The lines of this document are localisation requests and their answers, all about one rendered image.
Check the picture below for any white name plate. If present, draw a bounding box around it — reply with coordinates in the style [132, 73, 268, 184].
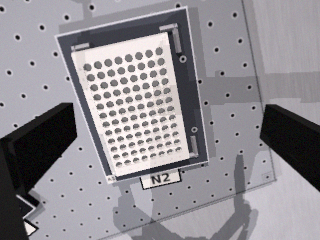
[24, 219, 39, 237]
[139, 169, 182, 190]

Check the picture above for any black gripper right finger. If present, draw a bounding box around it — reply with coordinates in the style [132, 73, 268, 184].
[259, 104, 320, 192]

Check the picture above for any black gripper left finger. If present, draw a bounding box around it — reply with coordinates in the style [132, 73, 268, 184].
[0, 102, 78, 240]

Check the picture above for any white well plate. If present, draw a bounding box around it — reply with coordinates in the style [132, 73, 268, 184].
[71, 32, 189, 176]

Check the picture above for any grey perforated base plate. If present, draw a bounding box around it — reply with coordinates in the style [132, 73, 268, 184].
[0, 0, 278, 240]

